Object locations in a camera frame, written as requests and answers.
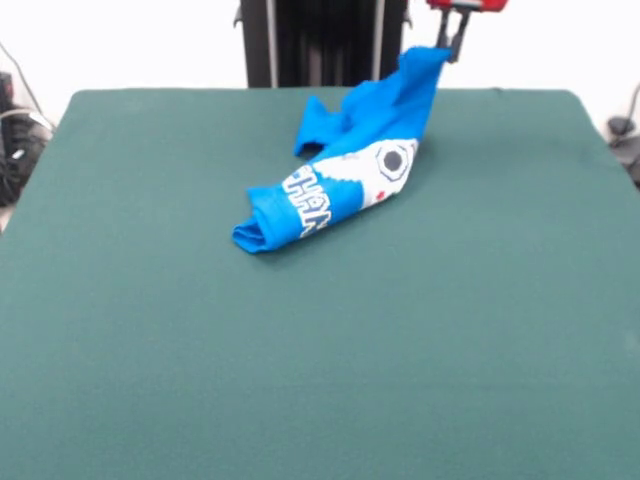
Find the blue GAME print t-shirt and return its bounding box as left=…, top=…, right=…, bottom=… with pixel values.
left=230, top=45, right=449, bottom=255

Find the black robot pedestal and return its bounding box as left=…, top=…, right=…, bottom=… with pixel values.
left=233, top=0, right=415, bottom=89

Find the dark green table cloth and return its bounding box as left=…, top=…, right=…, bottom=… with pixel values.
left=0, top=87, right=640, bottom=480

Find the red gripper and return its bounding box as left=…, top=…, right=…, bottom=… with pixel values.
left=425, top=0, right=511, bottom=65

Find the thin black cable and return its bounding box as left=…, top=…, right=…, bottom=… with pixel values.
left=0, top=42, right=49, bottom=121

